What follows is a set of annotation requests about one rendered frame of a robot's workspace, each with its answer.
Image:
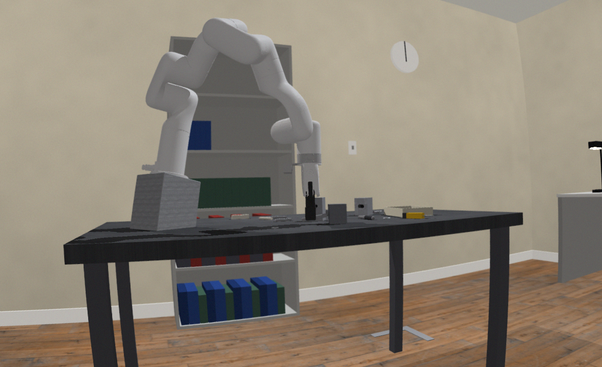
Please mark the beige open tray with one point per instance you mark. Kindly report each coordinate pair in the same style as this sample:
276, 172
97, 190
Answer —
398, 210

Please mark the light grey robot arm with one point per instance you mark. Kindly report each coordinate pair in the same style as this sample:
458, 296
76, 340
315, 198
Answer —
230, 37

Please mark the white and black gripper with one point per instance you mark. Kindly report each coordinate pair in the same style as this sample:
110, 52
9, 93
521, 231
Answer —
310, 187

